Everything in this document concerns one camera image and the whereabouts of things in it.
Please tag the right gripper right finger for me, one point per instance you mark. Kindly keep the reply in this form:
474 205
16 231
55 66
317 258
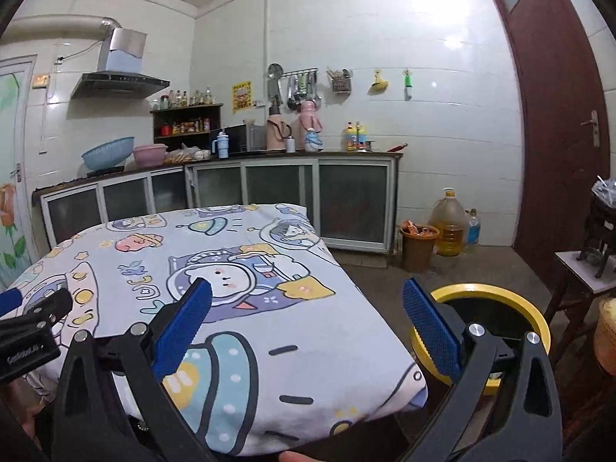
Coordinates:
525 423

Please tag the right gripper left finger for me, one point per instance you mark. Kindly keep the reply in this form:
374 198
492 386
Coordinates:
90 422

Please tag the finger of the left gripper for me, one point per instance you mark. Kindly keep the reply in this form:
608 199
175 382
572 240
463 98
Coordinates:
10 300

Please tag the yellow rimmed trash bin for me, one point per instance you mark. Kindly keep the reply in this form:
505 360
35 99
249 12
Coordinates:
503 312

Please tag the brown trash basket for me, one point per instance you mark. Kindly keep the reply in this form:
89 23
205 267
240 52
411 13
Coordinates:
418 242

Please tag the kitchen counter cabinet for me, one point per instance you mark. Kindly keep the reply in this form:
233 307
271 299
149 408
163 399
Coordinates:
350 197

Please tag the small side table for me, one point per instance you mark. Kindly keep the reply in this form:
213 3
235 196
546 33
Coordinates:
589 272

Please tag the blue plastic basin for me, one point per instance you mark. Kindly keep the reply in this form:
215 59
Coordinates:
109 155

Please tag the clear water bottle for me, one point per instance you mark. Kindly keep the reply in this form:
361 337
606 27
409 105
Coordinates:
473 230

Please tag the cartoon printed tablecloth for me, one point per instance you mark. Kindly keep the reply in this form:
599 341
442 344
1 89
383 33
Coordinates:
290 352

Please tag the pink plastic basin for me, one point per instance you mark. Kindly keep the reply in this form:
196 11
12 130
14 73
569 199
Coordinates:
148 156

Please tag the cooking oil jug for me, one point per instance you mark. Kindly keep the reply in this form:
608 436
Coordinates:
449 217

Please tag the flower painted door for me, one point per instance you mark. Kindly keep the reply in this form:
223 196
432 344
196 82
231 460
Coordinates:
17 247

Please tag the dark wooden spice shelf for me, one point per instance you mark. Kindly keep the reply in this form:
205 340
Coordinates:
192 126

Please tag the range hood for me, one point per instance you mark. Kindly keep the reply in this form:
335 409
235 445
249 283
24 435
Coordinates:
119 67

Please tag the blue lidded mug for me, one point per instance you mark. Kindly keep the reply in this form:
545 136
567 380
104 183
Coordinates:
220 145

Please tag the dark red door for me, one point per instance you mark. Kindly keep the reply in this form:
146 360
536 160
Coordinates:
565 129

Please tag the microwave oven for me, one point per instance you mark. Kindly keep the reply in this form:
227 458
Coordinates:
246 138

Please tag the yellow detergent bottles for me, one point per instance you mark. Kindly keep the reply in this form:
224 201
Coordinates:
356 137

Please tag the pink thermos left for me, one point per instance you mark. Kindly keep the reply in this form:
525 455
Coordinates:
277 130

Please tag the pink thermos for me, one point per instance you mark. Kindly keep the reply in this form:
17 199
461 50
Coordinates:
277 130
306 130

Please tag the pink thermos right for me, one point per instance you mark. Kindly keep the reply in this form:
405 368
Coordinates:
306 130

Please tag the hanging utensil rack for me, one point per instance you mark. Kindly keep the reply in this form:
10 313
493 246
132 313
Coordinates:
291 88

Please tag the yellow red wall poster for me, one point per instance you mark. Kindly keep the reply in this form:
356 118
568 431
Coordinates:
242 96

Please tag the green wall brush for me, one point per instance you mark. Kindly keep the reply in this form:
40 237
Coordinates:
408 85

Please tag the yellow wall hook holder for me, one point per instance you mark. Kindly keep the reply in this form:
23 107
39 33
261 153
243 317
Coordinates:
379 84

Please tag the wire chopstick holder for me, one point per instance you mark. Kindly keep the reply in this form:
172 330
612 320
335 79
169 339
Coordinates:
340 81

